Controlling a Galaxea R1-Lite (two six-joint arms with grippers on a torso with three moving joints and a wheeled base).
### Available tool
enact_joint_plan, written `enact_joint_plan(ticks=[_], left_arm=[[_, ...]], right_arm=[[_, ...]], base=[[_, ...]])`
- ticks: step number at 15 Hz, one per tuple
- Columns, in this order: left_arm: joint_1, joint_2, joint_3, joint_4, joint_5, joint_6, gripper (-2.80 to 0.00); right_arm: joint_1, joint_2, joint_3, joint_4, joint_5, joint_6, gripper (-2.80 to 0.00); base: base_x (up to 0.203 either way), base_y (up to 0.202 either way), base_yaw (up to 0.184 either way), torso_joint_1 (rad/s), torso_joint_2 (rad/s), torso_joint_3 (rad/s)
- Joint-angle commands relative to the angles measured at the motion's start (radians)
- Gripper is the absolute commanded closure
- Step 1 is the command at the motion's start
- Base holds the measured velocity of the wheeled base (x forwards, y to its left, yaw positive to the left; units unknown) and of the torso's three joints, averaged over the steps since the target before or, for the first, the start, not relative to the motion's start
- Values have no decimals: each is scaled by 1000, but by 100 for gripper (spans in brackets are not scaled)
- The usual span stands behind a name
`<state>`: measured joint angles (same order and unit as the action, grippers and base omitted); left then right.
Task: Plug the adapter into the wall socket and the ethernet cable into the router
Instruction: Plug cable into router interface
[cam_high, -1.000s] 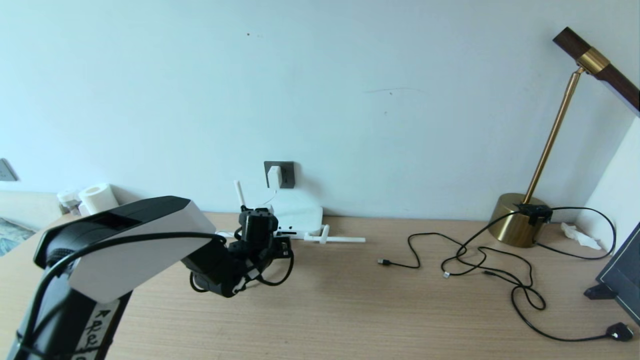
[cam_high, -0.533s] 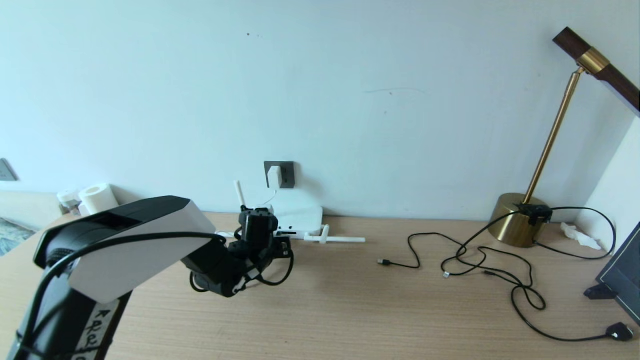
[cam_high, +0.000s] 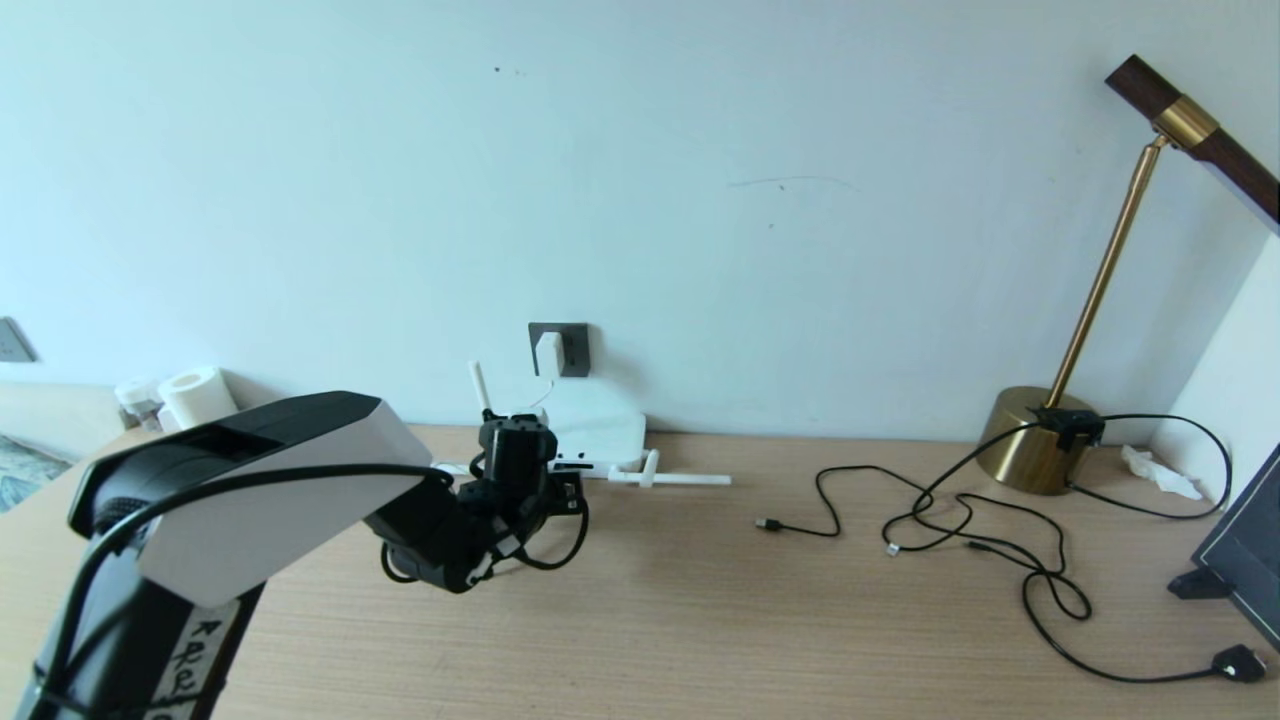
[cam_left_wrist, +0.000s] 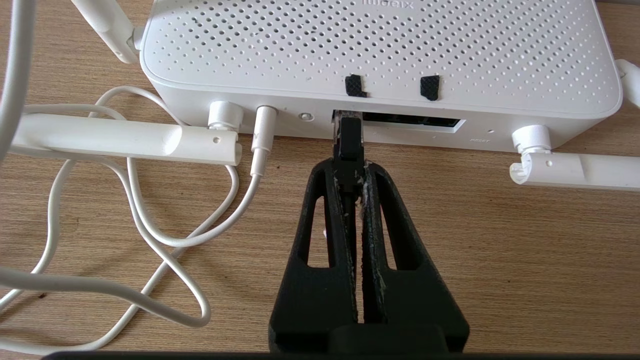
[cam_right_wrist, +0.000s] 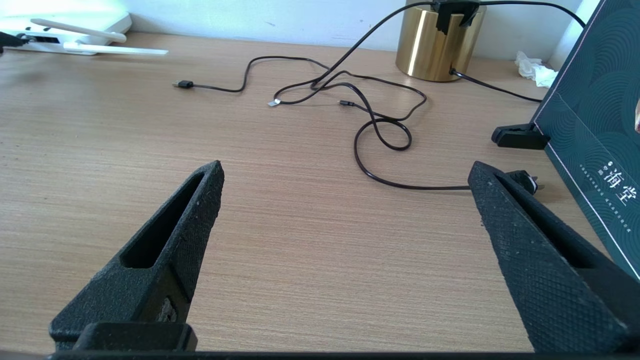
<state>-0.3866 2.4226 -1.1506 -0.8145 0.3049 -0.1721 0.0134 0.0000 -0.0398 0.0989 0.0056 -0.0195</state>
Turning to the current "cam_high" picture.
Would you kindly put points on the crumpled white tissue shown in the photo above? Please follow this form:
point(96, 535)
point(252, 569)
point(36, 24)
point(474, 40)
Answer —
point(1160, 472)

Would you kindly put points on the white power adapter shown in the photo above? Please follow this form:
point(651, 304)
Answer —
point(549, 355)

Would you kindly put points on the brass desk lamp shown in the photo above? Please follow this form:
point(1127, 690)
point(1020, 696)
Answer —
point(1020, 450)

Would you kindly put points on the beige furniture panel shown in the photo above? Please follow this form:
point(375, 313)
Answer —
point(60, 420)

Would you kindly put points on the grey wall socket plate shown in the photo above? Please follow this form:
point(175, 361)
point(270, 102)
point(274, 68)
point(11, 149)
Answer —
point(578, 350)

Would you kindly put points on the white router with antennas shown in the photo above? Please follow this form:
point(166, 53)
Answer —
point(600, 425)

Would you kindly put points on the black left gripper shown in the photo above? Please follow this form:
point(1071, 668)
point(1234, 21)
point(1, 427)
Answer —
point(568, 494)

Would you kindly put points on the patterned blue cloth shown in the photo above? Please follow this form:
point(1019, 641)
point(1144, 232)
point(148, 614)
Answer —
point(25, 470)

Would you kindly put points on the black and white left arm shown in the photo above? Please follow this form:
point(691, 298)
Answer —
point(260, 500)

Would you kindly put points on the white toilet paper roll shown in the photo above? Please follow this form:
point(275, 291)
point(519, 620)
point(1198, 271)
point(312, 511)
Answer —
point(198, 395)

